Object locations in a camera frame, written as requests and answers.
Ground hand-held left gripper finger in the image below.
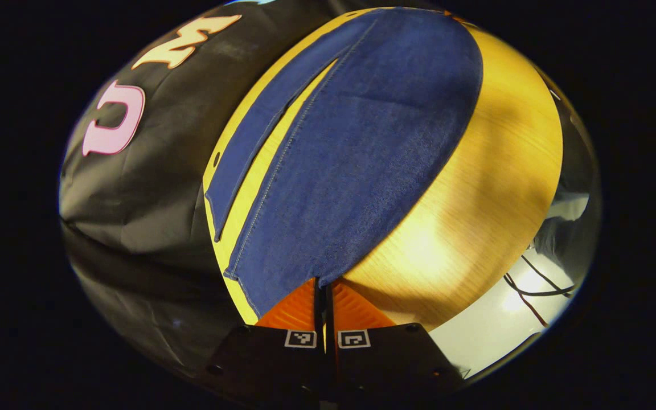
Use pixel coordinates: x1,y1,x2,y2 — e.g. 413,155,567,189
327,278,466,400
205,277,327,400

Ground blue denim jeans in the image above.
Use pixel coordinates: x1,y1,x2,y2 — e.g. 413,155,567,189
205,6,484,319

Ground black backdrop cloth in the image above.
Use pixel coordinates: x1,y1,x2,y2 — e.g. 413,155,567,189
59,0,374,378

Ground red cable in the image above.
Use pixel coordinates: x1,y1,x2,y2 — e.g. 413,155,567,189
505,274,550,329

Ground black cable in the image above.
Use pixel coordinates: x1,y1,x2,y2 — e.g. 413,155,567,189
503,254,579,298

